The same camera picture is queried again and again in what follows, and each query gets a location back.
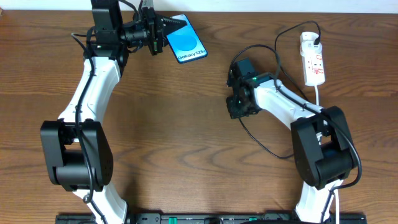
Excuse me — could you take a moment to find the white USB wall charger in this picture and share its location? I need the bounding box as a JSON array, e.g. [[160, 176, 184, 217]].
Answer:
[[300, 32, 322, 57]]

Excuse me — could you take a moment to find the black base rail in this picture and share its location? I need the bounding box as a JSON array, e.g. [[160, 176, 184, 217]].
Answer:
[[54, 212, 368, 224]]

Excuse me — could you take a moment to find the blue Galaxy smartphone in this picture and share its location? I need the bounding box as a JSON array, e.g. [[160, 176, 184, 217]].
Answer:
[[167, 14, 208, 63]]

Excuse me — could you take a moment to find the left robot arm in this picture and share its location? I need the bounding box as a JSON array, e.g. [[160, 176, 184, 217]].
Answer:
[[40, 0, 187, 223]]

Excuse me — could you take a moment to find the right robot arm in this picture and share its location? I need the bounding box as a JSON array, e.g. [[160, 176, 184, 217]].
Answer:
[[226, 59, 362, 223]]

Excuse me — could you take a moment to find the white power strip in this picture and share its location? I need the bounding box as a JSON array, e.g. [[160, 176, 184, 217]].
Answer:
[[300, 49, 325, 86]]

